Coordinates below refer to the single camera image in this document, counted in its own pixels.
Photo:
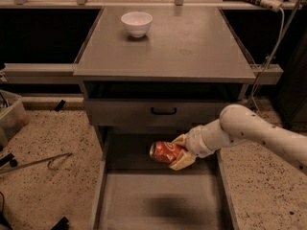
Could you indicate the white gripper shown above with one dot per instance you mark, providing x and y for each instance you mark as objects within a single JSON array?
[{"x": 196, "y": 142}]

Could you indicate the crushed orange coke can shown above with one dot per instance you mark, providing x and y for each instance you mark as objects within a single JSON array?
[{"x": 165, "y": 152}]

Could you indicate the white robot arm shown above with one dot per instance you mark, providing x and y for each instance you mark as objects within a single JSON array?
[{"x": 236, "y": 125}]

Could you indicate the open grey pulled-out drawer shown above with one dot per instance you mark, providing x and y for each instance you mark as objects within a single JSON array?
[{"x": 136, "y": 193}]

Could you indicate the grey metal drawer cabinet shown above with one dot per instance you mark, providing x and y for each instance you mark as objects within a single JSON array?
[{"x": 188, "y": 55}]

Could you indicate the thin metal rod on floor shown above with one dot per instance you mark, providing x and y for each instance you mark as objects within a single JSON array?
[{"x": 52, "y": 158}]

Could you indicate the black block on floor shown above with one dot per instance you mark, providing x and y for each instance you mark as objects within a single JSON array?
[{"x": 60, "y": 105}]

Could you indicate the white ceramic bowl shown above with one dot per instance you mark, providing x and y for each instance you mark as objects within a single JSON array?
[{"x": 137, "y": 23}]

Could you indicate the black object bottom floor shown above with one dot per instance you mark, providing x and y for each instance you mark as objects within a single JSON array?
[{"x": 62, "y": 224}]

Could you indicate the clear plastic storage bin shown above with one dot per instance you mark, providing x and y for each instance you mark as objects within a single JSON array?
[{"x": 13, "y": 116}]

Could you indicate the grey drawer with black handle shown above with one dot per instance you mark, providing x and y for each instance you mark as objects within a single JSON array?
[{"x": 159, "y": 113}]

